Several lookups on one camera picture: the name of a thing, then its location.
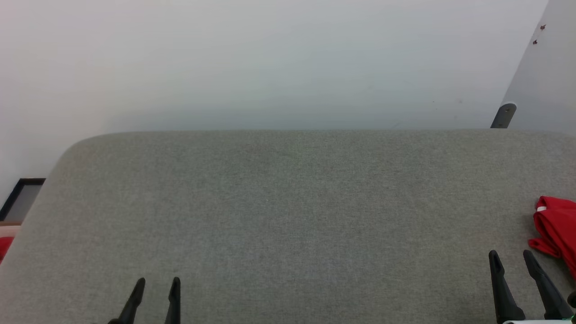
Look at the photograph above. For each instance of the red object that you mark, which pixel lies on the red object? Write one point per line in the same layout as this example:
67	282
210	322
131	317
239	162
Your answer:
4	247

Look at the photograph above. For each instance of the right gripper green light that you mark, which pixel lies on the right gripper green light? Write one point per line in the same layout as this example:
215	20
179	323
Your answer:
535	322

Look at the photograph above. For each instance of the red basketball jersey white sleeves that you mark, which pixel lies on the red basketball jersey white sleeves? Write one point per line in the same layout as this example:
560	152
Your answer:
558	229

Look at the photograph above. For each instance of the white partition panel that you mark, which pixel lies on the white partition panel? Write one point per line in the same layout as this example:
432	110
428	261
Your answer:
549	81

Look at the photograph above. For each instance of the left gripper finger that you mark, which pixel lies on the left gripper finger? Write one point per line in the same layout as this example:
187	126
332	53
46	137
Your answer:
132	301
174	301

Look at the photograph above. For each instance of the grey metal bracket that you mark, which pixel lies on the grey metal bracket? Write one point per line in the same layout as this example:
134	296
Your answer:
505	116

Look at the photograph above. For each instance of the black framed board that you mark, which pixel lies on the black framed board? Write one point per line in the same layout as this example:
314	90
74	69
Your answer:
24	200

